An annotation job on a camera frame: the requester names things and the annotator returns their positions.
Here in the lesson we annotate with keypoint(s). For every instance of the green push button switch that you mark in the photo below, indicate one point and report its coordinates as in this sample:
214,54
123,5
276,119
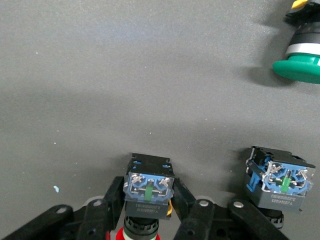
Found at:
300,67
282,180

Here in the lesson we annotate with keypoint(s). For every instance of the red push button switch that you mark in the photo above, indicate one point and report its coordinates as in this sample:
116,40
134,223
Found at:
148,185

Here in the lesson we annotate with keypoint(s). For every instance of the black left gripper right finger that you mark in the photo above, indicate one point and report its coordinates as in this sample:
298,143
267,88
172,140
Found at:
207,220

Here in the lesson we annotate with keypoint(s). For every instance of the dark grey table mat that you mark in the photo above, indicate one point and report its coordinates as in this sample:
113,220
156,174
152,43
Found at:
100,75

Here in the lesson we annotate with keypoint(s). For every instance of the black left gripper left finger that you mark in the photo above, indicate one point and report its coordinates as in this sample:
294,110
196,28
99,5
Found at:
100,212

